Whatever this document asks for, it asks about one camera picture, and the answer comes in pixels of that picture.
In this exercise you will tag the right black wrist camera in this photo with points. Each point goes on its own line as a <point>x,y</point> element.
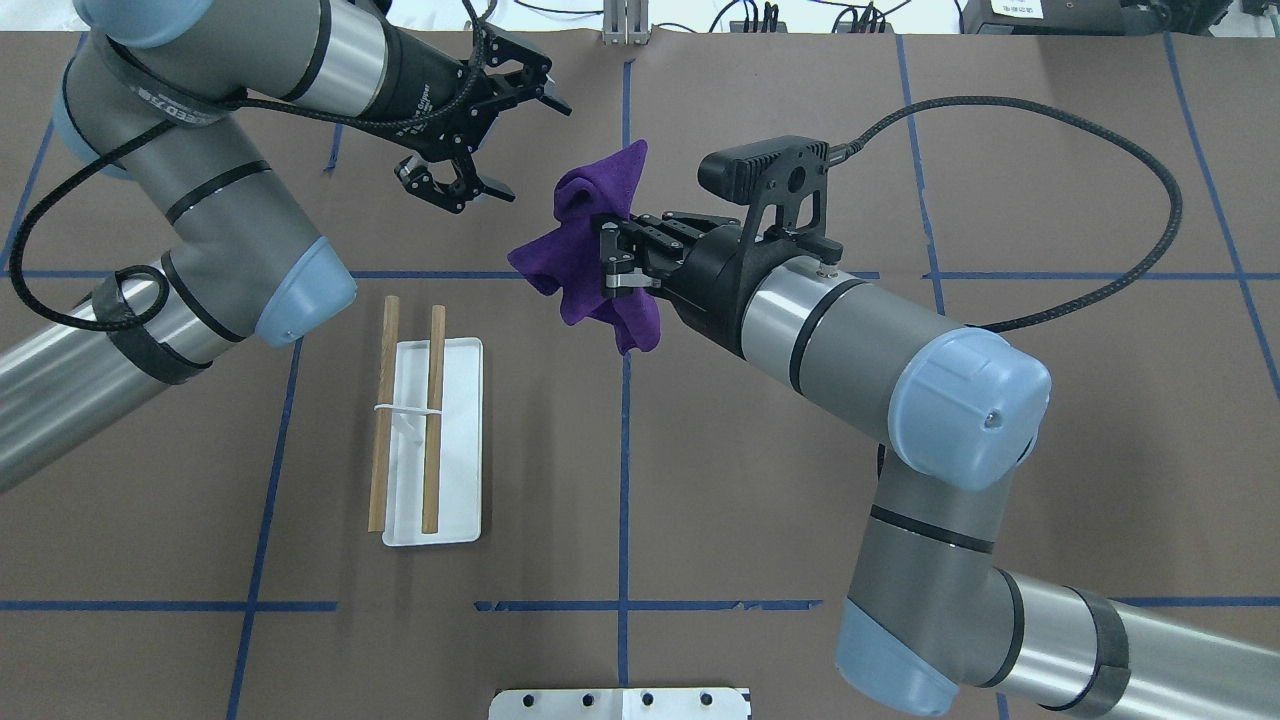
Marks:
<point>783,181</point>

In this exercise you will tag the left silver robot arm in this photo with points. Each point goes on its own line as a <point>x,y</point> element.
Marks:
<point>151,97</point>

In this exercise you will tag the white rack centre post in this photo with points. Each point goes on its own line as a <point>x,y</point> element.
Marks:
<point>408,421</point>

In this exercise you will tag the lower wooden rack bar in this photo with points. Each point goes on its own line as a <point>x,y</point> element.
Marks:
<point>429,523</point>

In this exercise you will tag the purple towel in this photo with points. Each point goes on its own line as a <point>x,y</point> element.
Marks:
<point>567,259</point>

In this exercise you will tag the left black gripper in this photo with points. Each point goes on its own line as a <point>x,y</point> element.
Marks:
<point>421,74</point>

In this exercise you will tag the white rack base tray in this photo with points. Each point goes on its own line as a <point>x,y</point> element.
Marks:
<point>461,481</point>

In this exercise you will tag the black computer box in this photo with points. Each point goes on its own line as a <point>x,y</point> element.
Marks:
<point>1091,18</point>

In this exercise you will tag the aluminium frame post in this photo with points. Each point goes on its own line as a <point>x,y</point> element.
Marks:
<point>626,22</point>

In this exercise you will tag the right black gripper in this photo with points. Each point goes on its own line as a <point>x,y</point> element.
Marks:
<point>716,272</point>

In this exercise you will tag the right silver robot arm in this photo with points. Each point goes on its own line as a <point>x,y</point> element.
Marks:
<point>956,409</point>

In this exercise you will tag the wooden rack bar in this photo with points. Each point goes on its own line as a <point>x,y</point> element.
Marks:
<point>380,468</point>
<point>429,523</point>

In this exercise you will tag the upper wooden rack bar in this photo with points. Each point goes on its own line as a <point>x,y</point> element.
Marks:
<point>380,468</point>

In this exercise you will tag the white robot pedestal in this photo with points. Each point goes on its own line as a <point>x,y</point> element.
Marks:
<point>623,703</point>

